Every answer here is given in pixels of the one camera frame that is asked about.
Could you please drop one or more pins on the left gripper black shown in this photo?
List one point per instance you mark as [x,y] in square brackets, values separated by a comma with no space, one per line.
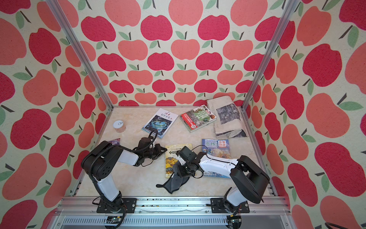
[158,148]

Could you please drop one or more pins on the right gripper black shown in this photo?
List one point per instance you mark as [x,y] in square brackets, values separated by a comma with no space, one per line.
[181,172]

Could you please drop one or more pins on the yellow picture book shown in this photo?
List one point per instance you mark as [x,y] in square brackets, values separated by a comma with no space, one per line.
[171,156]

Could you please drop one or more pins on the blue science book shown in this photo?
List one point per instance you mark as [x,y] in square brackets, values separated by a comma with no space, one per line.
[161,121]

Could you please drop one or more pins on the grey microfibre cloth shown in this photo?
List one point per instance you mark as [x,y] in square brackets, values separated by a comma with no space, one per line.
[173,183]

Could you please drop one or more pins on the blue sunflower magazine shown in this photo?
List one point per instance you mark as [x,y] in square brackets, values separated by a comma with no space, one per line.
[217,147]

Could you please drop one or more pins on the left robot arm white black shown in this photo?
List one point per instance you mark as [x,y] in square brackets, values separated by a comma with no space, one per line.
[99,163]

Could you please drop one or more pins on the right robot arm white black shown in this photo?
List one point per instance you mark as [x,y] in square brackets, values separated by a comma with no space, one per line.
[250,180]

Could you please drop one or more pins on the red green book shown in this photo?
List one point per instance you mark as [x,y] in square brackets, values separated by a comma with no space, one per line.
[198,118]

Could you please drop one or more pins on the purple candy bag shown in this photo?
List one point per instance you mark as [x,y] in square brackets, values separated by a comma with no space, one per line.
[115,141]

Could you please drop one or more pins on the white round tape roll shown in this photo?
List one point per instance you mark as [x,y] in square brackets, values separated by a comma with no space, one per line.
[119,126]

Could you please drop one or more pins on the folded newspaper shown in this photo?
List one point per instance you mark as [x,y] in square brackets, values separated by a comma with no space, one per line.
[229,122]

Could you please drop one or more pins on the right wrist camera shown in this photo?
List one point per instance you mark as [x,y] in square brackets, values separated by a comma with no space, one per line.
[186,153]

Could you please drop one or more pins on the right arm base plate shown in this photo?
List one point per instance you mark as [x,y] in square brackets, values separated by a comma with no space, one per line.
[221,205]

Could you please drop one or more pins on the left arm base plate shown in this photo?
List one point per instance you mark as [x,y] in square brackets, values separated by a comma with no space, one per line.
[119,206]

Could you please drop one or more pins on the aluminium front rail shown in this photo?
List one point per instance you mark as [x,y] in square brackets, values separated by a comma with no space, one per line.
[171,213]

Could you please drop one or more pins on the right aluminium frame post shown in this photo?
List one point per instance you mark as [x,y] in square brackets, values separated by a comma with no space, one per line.
[274,43]

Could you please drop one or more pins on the aluminium frame post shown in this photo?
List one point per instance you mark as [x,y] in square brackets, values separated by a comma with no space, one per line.
[274,43]
[79,50]

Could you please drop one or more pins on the left aluminium frame post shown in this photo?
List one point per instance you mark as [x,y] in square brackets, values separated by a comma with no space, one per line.
[79,50]

